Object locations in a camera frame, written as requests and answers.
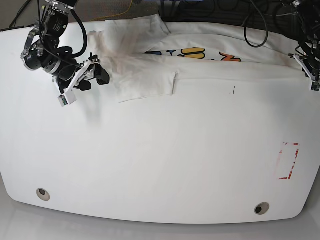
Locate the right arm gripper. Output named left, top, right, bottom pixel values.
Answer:
left=53, top=53, right=110, bottom=95

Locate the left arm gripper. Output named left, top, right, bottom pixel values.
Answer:
left=288, top=53, right=320, bottom=82

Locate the white printed t-shirt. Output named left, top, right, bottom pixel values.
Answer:
left=88, top=15, right=305, bottom=102

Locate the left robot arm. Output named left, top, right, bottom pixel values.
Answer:
left=281, top=0, right=320, bottom=92

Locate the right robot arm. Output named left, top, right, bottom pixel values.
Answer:
left=21, top=0, right=110, bottom=95

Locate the red tape rectangle marking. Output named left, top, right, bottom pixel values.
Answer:
left=276, top=142, right=300, bottom=180

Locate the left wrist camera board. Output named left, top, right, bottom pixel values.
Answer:
left=309, top=80, right=320, bottom=93

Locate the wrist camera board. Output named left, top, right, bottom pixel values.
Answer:
left=309, top=80, right=320, bottom=93
left=58, top=91, right=77, bottom=107

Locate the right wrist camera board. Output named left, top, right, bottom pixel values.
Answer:
left=58, top=91, right=77, bottom=107

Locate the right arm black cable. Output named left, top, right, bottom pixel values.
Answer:
left=59, top=7, right=88, bottom=60

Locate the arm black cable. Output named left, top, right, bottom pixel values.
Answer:
left=243, top=0, right=301, bottom=48
left=59, top=7, right=88, bottom=60

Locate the yellow cable on floor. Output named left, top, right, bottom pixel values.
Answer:
left=90, top=0, right=133, bottom=22

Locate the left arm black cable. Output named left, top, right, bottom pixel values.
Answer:
left=243, top=0, right=301, bottom=48

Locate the left table cable grommet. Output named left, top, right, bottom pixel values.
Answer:
left=36, top=188, right=51, bottom=202

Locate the table cable grommet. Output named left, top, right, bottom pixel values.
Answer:
left=254, top=202, right=270, bottom=216
left=36, top=188, right=51, bottom=202

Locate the right table cable grommet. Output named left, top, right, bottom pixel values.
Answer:
left=254, top=202, right=270, bottom=216

